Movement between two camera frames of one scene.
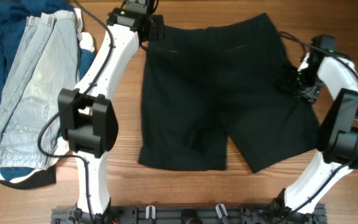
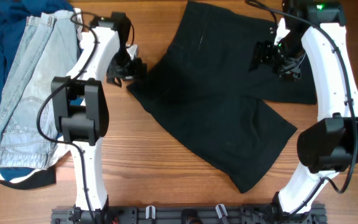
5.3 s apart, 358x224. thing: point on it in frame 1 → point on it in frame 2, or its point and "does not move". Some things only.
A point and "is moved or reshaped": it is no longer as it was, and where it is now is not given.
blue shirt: [4, 23] does not move
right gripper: [309, 94] → [261, 55]
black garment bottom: [38, 178] does not move
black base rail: [188, 214] does not move
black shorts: [202, 83] is moved or reshaped
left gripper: [157, 28] → [137, 73]
